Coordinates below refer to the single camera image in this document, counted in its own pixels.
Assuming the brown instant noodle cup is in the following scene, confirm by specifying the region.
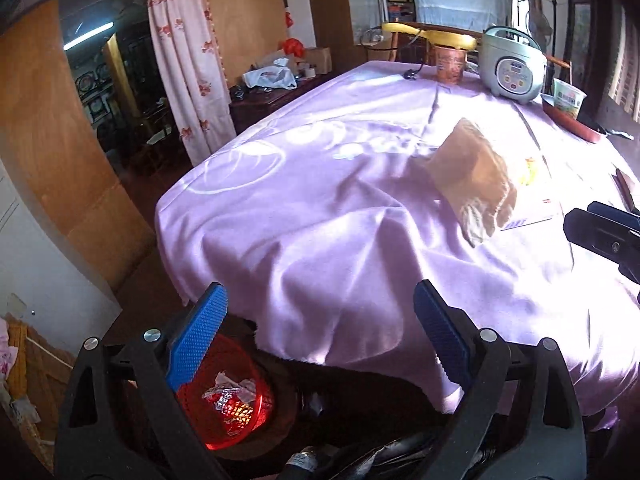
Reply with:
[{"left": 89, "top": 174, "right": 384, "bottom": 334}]
[{"left": 434, "top": 46, "right": 466, "bottom": 86}]

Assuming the black power cable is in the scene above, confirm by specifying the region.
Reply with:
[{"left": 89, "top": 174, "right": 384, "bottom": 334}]
[{"left": 360, "top": 27, "right": 426, "bottom": 82}]

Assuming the red plastic trash basket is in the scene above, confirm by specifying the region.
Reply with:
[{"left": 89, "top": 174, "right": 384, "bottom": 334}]
[{"left": 177, "top": 335, "right": 273, "bottom": 451}]

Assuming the floral white curtain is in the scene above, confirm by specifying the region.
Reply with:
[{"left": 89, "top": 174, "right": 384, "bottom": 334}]
[{"left": 148, "top": 0, "right": 235, "bottom": 166}]

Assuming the window curtain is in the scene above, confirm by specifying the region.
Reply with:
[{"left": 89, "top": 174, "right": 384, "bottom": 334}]
[{"left": 608, "top": 6, "right": 639, "bottom": 122}]

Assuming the pink cloth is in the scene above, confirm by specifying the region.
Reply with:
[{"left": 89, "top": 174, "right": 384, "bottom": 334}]
[{"left": 0, "top": 318, "right": 18, "bottom": 380}]

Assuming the red frying pan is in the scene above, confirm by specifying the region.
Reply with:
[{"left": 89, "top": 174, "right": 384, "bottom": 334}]
[{"left": 541, "top": 94, "right": 634, "bottom": 144}]

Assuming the red white torn carton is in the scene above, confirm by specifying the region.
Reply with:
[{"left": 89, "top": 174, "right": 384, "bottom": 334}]
[{"left": 202, "top": 372, "right": 256, "bottom": 437}]

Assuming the mint green rice cooker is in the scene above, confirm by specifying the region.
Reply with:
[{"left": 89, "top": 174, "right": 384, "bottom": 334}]
[{"left": 478, "top": 26, "right": 547, "bottom": 104}]

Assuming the green instant noodle cup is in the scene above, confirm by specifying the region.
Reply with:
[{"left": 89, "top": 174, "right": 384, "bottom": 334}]
[{"left": 553, "top": 78, "right": 587, "bottom": 119}]

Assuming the white plastic bag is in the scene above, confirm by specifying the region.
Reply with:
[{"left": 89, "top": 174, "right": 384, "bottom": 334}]
[{"left": 242, "top": 58, "right": 297, "bottom": 90}]

